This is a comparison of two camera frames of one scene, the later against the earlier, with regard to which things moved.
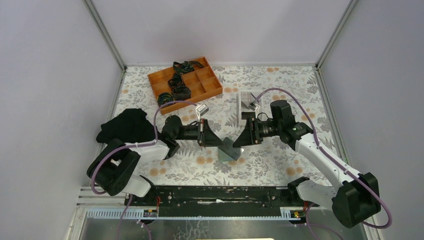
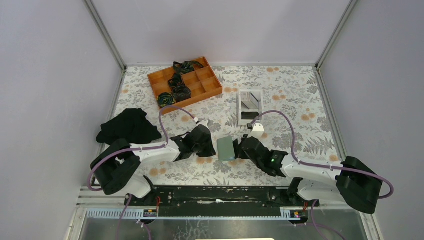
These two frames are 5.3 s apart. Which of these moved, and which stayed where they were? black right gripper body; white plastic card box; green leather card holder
Moved: black right gripper body
Stayed: green leather card holder; white plastic card box
